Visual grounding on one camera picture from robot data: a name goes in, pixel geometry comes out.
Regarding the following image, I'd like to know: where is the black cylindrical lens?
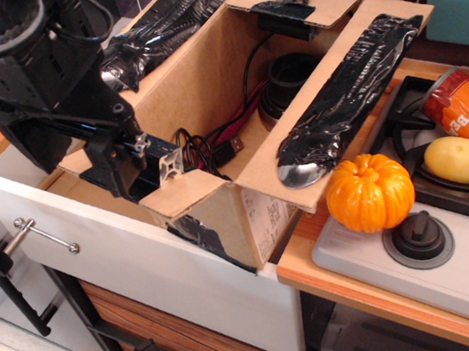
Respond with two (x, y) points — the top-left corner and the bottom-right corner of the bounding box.
(258, 52), (319, 130)

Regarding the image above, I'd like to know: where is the cardboard box with black tape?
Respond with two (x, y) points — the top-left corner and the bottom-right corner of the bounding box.
(22, 0), (465, 297)

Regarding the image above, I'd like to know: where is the orange plastic pumpkin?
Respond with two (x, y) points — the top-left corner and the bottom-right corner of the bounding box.
(325, 153), (415, 234)

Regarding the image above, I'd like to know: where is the black usb cable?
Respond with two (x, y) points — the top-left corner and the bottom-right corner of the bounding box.
(162, 31), (293, 187)

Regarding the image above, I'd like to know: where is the red orange tin can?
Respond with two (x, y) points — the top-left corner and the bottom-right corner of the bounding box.
(421, 67), (469, 139)

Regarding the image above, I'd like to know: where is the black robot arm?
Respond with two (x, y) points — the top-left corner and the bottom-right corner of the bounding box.
(0, 0), (184, 197)

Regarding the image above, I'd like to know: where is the metal drawer handle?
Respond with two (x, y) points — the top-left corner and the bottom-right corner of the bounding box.
(14, 218), (80, 255)

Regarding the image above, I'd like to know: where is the black stove knob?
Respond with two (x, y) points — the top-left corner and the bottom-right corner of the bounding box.
(381, 210), (455, 270)

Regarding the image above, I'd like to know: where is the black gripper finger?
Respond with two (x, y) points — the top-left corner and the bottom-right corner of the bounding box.
(134, 133), (182, 163)
(127, 150), (184, 203)

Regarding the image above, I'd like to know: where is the yellow plastic potato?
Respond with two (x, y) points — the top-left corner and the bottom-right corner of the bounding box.
(424, 136), (469, 184)

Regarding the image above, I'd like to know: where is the toy stove top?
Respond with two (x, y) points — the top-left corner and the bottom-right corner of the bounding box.
(312, 76), (469, 319)

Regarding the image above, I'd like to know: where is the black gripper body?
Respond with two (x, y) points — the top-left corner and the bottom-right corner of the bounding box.
(0, 8), (155, 212)

